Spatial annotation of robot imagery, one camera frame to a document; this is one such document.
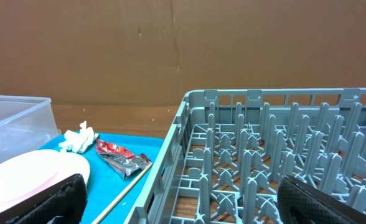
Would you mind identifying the wooden chopstick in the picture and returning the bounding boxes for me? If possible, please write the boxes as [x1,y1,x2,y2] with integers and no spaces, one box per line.
[91,162,153,224]

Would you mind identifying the red foil wrapper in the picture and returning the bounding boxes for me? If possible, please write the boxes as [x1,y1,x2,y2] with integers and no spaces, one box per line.
[95,138,151,180]

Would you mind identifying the grey dish rack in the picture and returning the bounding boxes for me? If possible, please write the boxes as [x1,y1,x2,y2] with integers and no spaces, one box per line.
[126,88,366,223]

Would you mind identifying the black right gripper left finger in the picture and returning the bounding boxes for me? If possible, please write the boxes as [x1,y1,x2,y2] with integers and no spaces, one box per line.
[0,174,88,224]

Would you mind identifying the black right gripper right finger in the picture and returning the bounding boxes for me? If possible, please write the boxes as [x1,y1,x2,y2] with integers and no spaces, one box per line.
[277,175,366,224]

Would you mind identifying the white napkin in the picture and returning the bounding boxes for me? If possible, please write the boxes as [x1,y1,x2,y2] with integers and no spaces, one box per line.
[59,121,98,154]

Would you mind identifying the white round plate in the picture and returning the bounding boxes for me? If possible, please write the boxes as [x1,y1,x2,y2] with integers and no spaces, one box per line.
[0,149,90,213]

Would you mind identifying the teal plastic tray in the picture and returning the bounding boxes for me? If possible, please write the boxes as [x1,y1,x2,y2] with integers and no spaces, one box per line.
[39,132,165,224]

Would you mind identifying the brown cardboard backdrop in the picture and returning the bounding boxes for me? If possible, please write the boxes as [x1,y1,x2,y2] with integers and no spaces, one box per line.
[0,1,366,105]

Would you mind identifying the clear plastic bin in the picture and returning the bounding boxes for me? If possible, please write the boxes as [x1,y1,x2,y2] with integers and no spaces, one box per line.
[0,95,59,164]

